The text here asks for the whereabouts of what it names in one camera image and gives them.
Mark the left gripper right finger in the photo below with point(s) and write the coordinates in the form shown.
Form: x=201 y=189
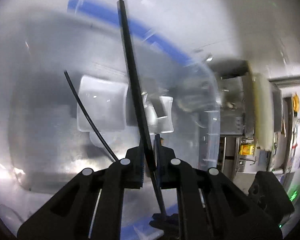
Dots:
x=210 y=206

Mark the stainless steel appliance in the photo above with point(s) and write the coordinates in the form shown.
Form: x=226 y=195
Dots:
x=251 y=118

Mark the steel scraper wooden handle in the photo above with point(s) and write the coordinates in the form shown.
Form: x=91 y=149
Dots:
x=151 y=91

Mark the clear plastic storage bin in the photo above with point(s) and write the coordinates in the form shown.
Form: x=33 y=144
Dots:
x=65 y=100

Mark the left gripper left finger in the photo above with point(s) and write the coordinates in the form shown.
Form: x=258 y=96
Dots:
x=90 y=205

